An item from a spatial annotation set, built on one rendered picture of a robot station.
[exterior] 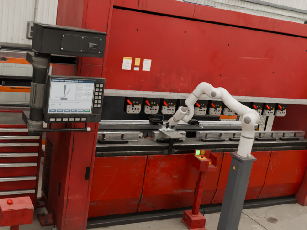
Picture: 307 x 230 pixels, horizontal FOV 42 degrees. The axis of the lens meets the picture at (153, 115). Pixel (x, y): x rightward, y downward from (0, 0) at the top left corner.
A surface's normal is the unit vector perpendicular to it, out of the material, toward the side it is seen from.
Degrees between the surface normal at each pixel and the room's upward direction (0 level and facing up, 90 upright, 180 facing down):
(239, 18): 90
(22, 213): 90
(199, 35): 90
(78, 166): 90
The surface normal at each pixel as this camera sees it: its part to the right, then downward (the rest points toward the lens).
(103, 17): 0.45, 0.28
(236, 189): -0.24, 0.20
